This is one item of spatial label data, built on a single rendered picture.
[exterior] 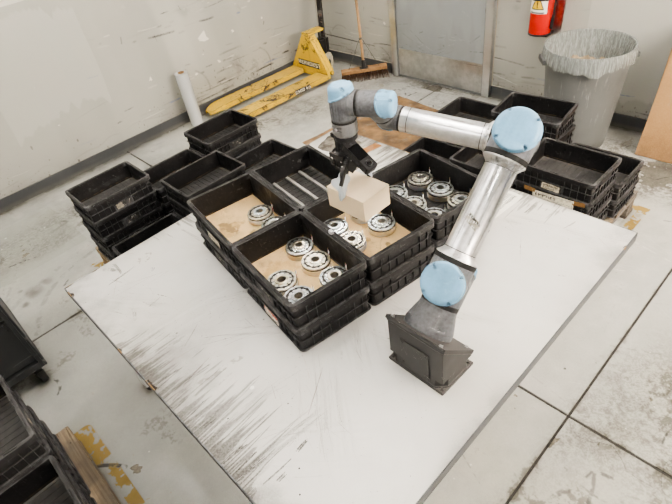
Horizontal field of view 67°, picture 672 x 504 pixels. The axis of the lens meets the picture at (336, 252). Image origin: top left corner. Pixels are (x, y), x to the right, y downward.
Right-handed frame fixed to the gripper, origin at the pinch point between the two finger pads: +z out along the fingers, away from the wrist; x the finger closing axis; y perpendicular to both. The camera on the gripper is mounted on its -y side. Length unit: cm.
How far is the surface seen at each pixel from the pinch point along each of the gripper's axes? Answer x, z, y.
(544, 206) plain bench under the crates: -76, 40, -28
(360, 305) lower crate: 15.2, 33.8, -10.4
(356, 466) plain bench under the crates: 55, 40, -45
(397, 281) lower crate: -1.2, 33.8, -12.9
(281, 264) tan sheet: 22.5, 26.5, 20.6
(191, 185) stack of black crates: -11, 60, 153
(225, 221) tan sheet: 19, 26, 60
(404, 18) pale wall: -283, 54, 214
